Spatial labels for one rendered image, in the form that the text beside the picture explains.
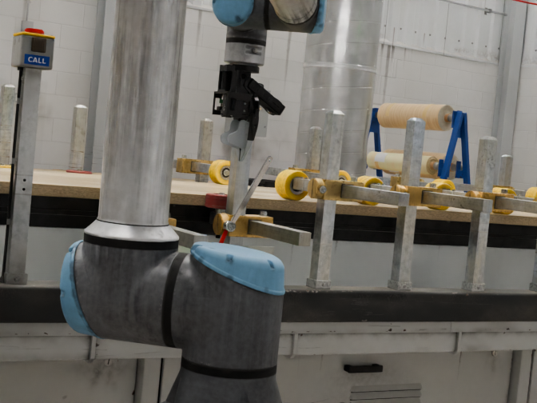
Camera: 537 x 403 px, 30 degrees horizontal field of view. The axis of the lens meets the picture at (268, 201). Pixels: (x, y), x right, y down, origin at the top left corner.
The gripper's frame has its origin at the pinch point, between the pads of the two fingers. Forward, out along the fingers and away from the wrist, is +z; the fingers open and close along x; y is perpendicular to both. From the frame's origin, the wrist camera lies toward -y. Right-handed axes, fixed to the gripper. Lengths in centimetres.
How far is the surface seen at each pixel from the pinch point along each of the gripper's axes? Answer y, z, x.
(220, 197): -5.3, 11.0, -20.2
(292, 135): -472, -19, -774
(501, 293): -86, 31, -4
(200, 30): -341, -117, -761
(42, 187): 37.1, 11.7, -27.6
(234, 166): -1.6, 2.8, -7.2
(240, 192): -3.4, 8.6, -6.1
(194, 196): -1.8, 11.5, -27.6
